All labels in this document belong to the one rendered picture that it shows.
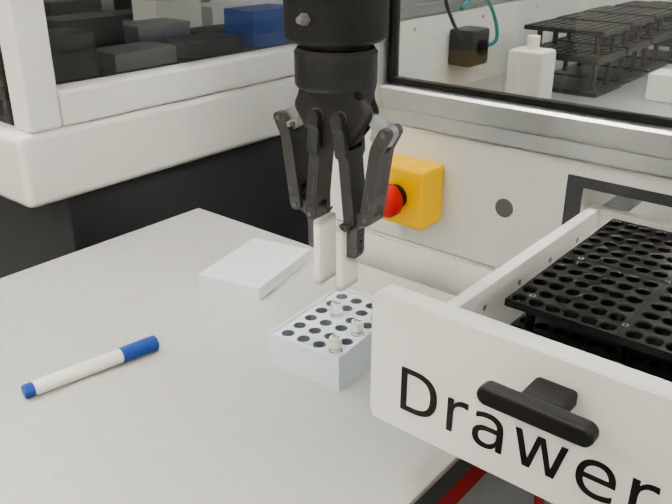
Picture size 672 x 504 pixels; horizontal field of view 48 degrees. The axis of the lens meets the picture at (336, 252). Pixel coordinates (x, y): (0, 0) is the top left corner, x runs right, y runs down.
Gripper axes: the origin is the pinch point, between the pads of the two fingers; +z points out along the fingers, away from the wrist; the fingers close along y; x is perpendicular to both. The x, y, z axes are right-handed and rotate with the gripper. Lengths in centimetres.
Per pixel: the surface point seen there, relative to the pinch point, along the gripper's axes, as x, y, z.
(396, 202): -12.9, 0.6, -1.2
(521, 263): -2.2, -18.3, -2.7
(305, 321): 2.9, 1.8, 7.1
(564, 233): -11.1, -19.1, -2.7
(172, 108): -25, 48, -3
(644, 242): -11.6, -26.4, -3.3
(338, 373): 7.1, -5.2, 8.6
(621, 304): 1.8, -28.0, -3.3
